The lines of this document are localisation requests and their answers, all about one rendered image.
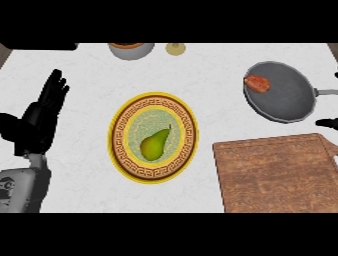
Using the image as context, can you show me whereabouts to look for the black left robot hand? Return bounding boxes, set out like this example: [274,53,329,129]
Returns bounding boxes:
[0,68,72,157]

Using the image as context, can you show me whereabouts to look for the orange sweet potato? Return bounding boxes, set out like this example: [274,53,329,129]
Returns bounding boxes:
[243,74,271,93]

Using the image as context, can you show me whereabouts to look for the grey frying pan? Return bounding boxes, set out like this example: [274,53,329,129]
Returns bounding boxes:
[242,60,338,124]

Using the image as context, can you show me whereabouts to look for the brown wooden cutting board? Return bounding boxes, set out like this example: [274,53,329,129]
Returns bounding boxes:
[211,132,338,214]

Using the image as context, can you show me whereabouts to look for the black appliance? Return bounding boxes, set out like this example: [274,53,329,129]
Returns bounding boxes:
[0,42,81,52]

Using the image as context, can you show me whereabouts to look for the yellow patterned plate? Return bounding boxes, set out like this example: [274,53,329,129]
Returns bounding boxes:
[107,91,200,185]

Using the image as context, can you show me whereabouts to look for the green pear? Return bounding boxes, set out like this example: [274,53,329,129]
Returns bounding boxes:
[140,124,174,162]

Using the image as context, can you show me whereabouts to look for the grey bowl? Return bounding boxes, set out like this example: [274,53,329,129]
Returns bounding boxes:
[107,42,156,61]

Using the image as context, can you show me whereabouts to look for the pale yellow round object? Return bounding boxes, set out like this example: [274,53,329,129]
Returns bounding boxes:
[165,42,187,57]

